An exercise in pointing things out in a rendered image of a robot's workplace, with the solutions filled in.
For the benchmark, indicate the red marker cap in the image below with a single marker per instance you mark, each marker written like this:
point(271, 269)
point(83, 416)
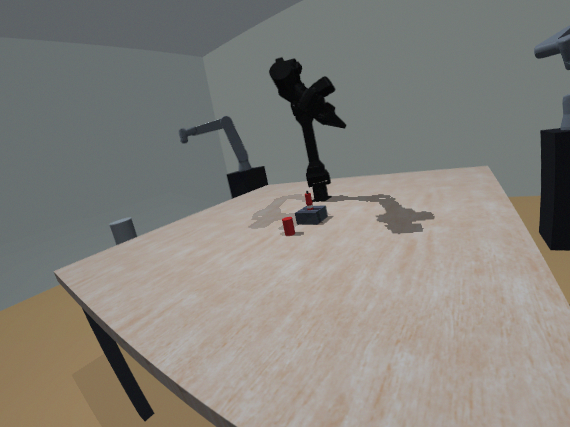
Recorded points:
point(288, 226)

